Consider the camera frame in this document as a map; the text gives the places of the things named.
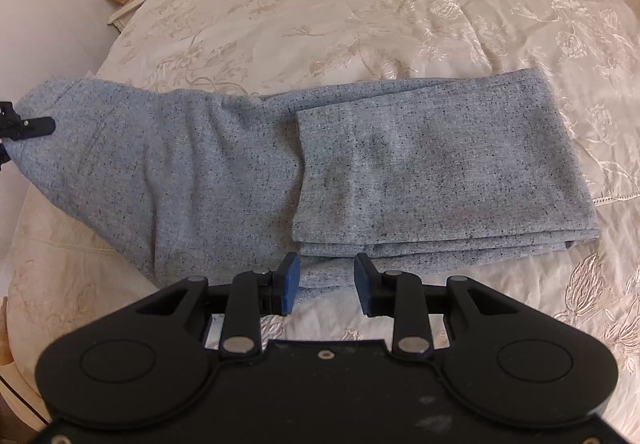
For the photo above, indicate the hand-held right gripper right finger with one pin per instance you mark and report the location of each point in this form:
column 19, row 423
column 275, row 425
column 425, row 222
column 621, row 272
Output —
column 362, row 286

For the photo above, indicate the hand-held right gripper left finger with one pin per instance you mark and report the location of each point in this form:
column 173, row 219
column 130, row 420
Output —
column 290, row 284

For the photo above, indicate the grey speckled pants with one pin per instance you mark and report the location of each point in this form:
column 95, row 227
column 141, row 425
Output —
column 400, row 164

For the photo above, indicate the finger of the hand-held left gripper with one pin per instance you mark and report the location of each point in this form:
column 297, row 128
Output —
column 30, row 127
column 2, row 155

